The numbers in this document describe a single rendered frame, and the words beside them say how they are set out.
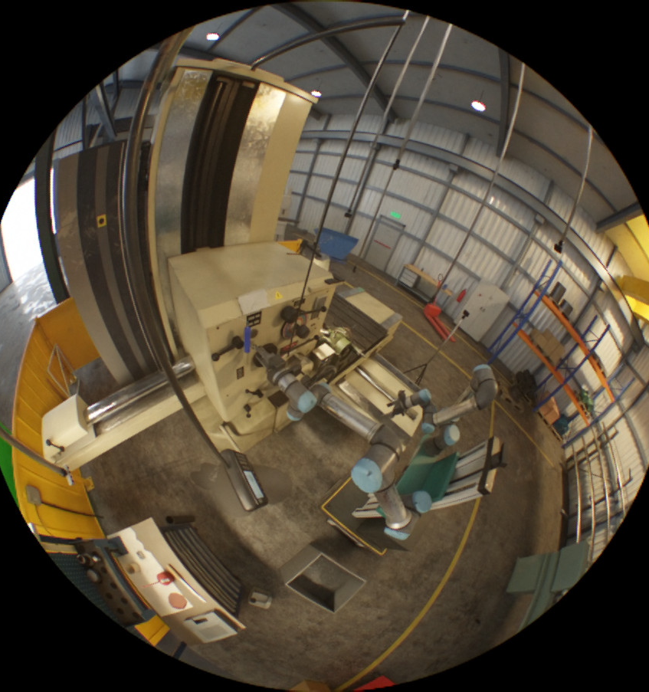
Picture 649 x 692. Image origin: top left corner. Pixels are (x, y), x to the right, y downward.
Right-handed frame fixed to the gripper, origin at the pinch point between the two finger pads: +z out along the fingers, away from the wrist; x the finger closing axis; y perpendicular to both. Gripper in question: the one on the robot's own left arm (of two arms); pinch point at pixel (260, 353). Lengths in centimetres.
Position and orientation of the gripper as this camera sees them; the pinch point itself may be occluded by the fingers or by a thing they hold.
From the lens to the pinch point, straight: 88.1
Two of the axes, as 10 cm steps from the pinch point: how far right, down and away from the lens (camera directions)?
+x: -2.7, 7.0, 6.6
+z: -7.1, -6.1, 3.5
